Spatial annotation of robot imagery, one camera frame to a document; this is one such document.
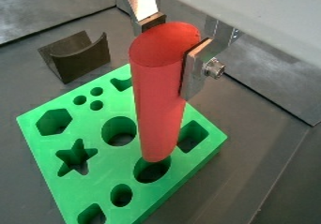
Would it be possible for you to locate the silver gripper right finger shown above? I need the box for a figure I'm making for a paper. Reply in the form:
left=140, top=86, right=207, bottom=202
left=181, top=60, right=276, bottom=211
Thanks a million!
left=179, top=16, right=241, bottom=100

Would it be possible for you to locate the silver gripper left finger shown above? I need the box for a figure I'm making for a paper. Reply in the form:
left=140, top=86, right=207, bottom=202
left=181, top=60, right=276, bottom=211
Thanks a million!
left=116, top=0, right=167, bottom=36

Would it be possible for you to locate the red oval cylinder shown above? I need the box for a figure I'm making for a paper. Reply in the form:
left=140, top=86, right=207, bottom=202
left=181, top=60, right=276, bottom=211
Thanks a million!
left=129, top=22, right=200, bottom=162

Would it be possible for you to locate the black curved cradle fixture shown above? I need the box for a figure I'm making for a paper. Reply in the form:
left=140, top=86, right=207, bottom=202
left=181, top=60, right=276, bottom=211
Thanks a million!
left=37, top=31, right=110, bottom=84

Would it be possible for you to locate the green foam shape board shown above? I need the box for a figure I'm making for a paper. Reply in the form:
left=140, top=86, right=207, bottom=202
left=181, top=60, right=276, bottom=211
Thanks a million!
left=15, top=66, right=227, bottom=224

